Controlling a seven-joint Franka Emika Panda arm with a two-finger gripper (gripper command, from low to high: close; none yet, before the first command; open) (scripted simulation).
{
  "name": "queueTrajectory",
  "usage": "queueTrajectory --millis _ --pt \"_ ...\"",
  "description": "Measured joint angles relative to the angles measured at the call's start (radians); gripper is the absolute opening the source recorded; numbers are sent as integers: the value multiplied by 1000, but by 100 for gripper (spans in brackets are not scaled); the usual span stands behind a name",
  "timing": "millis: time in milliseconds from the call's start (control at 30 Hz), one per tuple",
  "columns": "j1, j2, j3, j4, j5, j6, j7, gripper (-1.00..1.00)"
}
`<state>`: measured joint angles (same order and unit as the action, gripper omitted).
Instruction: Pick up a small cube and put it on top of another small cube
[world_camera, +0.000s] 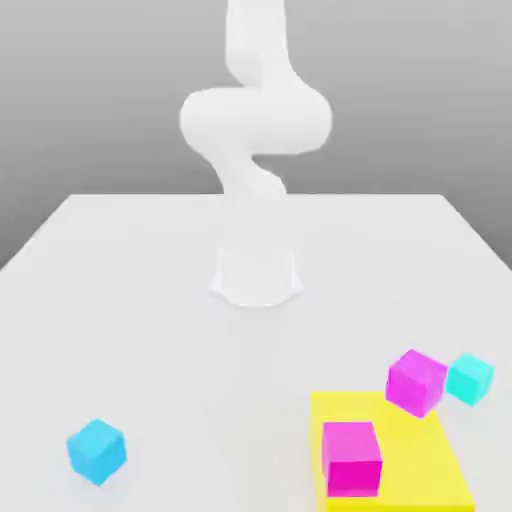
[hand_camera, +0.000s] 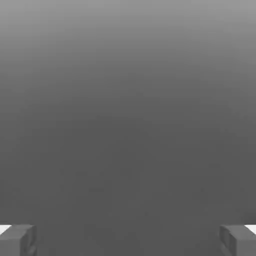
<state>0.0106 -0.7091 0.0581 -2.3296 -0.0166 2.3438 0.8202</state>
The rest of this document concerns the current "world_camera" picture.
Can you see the small blue cube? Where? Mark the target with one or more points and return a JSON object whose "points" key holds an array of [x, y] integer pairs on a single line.
{"points": [[96, 450]]}

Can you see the small purple cube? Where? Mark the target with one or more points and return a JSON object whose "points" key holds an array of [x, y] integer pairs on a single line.
{"points": [[416, 382]]}

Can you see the large yellow box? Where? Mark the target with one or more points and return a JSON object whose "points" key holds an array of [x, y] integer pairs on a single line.
{"points": [[424, 460]]}

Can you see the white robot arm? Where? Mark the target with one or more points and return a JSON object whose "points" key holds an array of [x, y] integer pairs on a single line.
{"points": [[256, 120]]}

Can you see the small pink cube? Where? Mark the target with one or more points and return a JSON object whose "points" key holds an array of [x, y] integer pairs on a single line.
{"points": [[352, 460]]}

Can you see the small turquoise cube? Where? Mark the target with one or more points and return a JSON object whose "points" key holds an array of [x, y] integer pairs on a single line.
{"points": [[470, 378]]}

